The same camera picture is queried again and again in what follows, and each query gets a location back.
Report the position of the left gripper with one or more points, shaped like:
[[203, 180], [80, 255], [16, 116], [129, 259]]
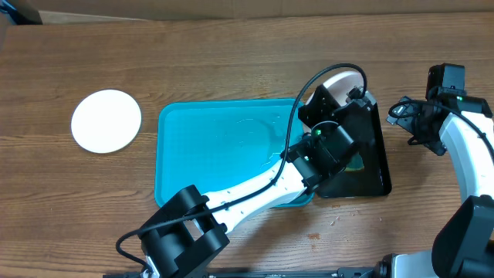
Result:
[[319, 107]]

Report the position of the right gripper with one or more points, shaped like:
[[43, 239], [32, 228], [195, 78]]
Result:
[[404, 119]]

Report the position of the green yellow sponge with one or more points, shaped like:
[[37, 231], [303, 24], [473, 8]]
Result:
[[356, 163]]

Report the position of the white plate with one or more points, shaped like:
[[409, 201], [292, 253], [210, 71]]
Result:
[[106, 121], [340, 85]]

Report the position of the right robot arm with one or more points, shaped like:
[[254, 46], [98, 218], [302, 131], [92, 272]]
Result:
[[448, 121]]

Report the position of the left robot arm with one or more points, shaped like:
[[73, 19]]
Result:
[[191, 228]]

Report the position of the black rectangular water tray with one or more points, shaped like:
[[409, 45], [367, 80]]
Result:
[[374, 180]]

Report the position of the teal plastic serving tray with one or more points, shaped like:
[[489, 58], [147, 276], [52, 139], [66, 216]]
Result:
[[215, 145]]

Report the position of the dark object top left corner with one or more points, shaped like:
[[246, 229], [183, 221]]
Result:
[[20, 12]]

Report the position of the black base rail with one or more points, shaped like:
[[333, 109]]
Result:
[[270, 274]]

